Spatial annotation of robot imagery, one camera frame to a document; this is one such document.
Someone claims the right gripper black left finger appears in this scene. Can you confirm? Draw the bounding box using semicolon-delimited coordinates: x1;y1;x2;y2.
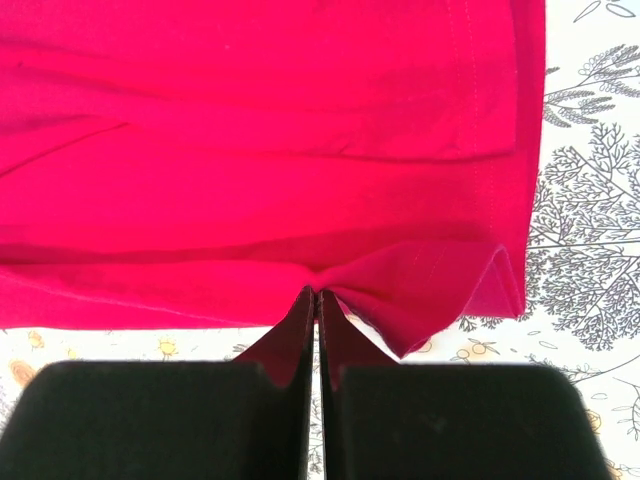
1;288;314;479

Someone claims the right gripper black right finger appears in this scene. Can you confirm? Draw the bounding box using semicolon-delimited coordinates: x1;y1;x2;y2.
317;292;609;480

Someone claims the magenta t shirt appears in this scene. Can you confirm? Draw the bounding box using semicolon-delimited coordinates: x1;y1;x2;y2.
1;1;546;356

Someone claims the floral patterned table mat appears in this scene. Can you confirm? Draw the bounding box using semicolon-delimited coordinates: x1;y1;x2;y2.
1;1;639;479

